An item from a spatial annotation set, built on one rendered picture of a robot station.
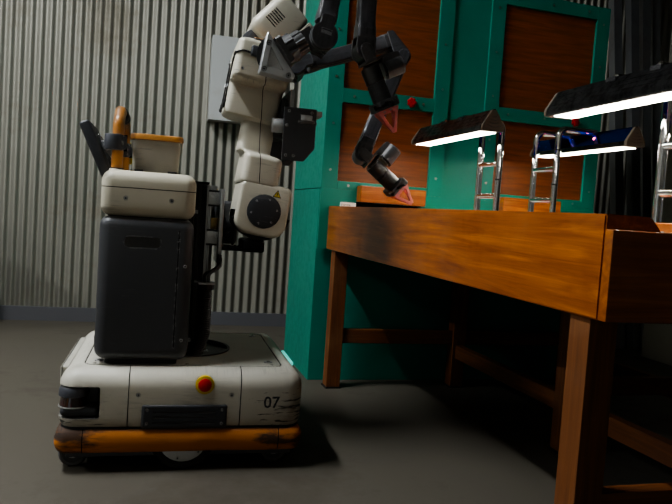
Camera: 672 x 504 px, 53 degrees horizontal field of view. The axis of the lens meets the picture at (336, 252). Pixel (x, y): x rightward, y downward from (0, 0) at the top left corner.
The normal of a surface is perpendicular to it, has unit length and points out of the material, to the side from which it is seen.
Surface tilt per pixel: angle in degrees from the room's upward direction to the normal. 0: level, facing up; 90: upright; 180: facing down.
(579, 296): 90
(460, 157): 90
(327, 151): 90
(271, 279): 90
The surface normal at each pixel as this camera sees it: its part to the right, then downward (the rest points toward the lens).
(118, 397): 0.24, 0.07
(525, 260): -0.96, -0.05
